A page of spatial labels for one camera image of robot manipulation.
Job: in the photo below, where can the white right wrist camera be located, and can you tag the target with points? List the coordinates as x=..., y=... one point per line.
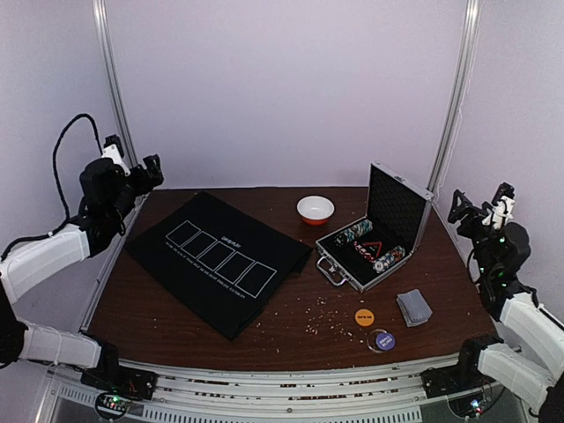
x=501, y=214

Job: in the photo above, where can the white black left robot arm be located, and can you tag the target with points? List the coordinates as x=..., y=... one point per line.
x=110, y=193

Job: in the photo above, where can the purple small blind button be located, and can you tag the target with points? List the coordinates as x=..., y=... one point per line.
x=384, y=342

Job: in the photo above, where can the red black triangle card box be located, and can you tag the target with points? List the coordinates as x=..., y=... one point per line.
x=369, y=250

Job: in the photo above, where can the orange big blind button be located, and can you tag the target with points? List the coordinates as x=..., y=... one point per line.
x=364, y=317

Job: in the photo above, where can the poker chip row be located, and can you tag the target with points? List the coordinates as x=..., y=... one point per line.
x=389, y=259
x=353, y=232

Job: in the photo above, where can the aluminium poker chip case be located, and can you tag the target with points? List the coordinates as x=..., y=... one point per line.
x=399, y=210

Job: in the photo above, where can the clear grey dealer button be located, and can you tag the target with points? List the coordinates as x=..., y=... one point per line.
x=371, y=340

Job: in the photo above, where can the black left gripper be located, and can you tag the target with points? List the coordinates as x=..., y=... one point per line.
x=154, y=171

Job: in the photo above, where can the white orange bowl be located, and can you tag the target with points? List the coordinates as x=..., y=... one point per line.
x=315, y=210

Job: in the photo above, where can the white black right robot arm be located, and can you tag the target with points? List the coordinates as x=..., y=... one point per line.
x=500, y=247

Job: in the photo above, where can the grey playing card deck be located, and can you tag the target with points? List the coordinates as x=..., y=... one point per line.
x=414, y=308

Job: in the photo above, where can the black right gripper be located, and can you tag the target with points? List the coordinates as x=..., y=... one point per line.
x=471, y=216

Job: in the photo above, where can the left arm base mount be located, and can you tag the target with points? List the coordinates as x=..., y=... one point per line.
x=125, y=381

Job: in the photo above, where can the aluminium front rail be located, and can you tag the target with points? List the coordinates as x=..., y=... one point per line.
x=384, y=393

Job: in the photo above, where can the black poker table mat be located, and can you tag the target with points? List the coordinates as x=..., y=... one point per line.
x=218, y=261

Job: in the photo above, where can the aluminium frame post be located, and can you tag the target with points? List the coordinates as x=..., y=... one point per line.
x=461, y=82
x=100, y=15

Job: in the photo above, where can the left aluminium frame post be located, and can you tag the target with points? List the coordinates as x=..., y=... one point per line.
x=100, y=15

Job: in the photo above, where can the right aluminium frame post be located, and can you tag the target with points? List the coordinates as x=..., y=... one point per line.
x=461, y=82

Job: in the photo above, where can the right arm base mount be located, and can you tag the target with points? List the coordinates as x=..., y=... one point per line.
x=445, y=381

